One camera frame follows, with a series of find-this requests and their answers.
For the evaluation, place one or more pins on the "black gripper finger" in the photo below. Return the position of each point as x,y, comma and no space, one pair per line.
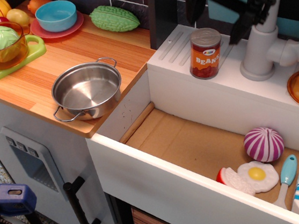
240,27
194,10

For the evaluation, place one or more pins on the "orange beans can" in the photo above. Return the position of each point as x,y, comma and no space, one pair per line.
205,53

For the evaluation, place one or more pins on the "stainless steel pot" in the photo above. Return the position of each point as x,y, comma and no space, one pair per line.
88,91

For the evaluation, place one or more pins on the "amber transparent pot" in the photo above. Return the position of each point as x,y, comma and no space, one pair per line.
23,47

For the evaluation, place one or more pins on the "grey toy faucet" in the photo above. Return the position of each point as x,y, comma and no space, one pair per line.
264,48

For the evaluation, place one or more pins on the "green bitter melon toy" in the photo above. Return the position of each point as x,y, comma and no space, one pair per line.
114,19

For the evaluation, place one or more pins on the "purple striped onion toy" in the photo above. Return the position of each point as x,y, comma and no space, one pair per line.
264,144

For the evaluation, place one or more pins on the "cardboard sheet in sink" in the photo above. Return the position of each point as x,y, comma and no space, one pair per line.
174,167

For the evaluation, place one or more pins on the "blue plastic bowl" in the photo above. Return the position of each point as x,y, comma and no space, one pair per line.
56,16

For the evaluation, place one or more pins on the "red white food slice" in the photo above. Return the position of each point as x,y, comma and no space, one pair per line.
229,177

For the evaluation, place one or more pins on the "fried egg toy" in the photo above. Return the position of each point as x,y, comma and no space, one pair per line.
262,177

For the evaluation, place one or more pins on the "orange toy vegetable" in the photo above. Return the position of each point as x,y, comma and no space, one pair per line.
34,5

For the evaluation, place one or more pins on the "pink plastic plate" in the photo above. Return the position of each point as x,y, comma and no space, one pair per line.
36,29

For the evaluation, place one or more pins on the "white toy sink unit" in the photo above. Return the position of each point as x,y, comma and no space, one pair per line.
228,101

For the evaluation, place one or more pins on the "yellow potato toy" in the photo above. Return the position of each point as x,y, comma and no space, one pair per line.
18,16

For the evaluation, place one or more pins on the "grey dishwasher panel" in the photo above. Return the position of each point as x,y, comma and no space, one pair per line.
33,165

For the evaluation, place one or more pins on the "blue clamp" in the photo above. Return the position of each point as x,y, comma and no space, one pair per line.
16,199

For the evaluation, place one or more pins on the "black vertical post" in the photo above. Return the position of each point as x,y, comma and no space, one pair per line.
164,16

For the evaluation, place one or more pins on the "blue handled spatula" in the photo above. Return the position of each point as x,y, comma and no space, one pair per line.
287,175

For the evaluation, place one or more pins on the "black cabinet handle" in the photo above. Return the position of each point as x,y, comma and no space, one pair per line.
71,190

